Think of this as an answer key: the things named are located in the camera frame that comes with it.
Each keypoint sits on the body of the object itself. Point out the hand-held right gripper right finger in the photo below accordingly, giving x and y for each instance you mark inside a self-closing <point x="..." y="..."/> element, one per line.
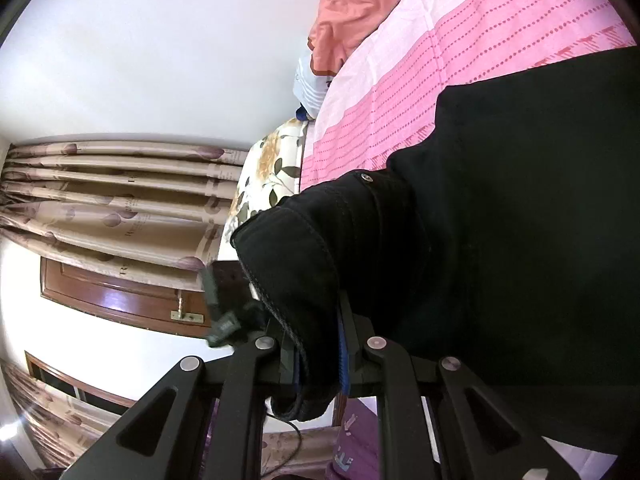
<point x="342" y="345"/>

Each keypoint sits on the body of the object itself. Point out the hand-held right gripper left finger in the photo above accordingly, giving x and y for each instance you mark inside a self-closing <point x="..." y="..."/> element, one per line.
<point x="285" y="360"/>

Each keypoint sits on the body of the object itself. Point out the black pants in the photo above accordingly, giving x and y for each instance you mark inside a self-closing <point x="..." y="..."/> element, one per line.
<point x="500" y="210"/>

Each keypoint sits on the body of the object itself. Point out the brass door latch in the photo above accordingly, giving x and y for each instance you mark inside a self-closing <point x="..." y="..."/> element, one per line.
<point x="185" y="315"/>

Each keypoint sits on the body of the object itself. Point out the brown wooden door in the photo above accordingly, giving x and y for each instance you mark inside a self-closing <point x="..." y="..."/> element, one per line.
<point x="110" y="290"/>

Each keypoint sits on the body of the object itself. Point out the beige patterned curtain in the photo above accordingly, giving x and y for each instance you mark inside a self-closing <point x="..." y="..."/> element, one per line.
<point x="125" y="210"/>

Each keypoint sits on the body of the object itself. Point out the floral pillow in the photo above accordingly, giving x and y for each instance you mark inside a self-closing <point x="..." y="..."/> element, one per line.
<point x="265" y="170"/>

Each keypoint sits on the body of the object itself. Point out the light blue printed cloth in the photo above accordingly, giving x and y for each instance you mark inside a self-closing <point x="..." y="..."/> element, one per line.
<point x="312" y="87"/>

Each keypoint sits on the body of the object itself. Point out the pink checked bedsheet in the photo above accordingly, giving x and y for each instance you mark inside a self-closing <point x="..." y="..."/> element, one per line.
<point x="425" y="60"/>

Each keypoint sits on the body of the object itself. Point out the orange checked blanket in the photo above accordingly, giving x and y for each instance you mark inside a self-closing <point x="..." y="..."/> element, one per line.
<point x="350" y="10"/>

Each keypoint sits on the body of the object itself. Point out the wooden window frame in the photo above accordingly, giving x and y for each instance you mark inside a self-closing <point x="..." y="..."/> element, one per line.
<point x="60" y="375"/>

